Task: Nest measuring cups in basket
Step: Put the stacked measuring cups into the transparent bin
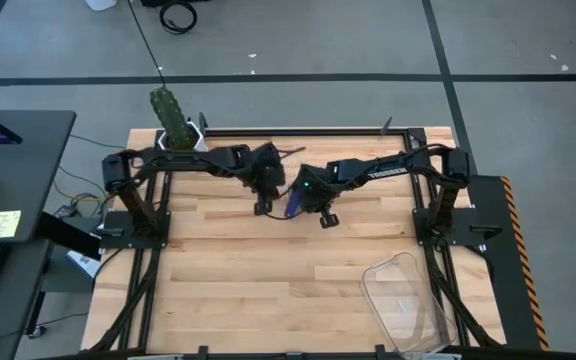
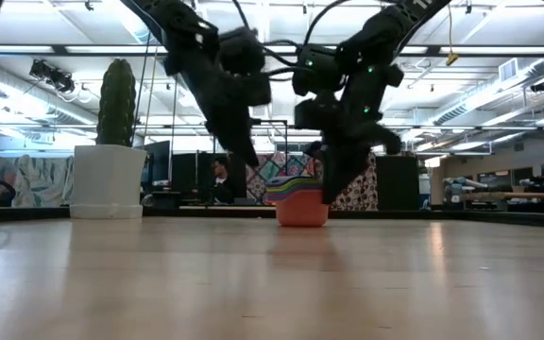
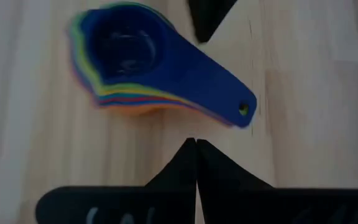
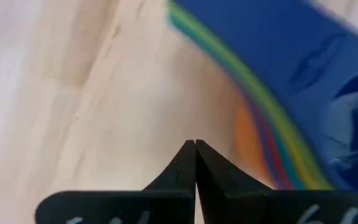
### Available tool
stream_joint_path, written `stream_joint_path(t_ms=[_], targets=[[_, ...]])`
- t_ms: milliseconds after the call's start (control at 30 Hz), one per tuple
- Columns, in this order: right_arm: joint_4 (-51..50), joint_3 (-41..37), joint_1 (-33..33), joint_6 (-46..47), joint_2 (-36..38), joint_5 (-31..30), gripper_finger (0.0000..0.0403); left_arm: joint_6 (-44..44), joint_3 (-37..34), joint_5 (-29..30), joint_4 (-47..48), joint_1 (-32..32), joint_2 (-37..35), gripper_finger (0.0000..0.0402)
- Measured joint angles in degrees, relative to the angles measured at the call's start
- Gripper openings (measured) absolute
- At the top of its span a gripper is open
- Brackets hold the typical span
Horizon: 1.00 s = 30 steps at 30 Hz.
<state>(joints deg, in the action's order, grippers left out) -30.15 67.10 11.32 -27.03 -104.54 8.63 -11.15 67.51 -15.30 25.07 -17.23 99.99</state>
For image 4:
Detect orange measuring cup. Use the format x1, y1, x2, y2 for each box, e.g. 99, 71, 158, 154
233, 104, 276, 189

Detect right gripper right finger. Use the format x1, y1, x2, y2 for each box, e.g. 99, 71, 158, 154
196, 139, 358, 224

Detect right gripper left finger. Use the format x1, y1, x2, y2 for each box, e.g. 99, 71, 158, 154
35, 139, 197, 224

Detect dark indigo measuring cup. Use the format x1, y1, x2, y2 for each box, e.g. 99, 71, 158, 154
172, 0, 358, 191

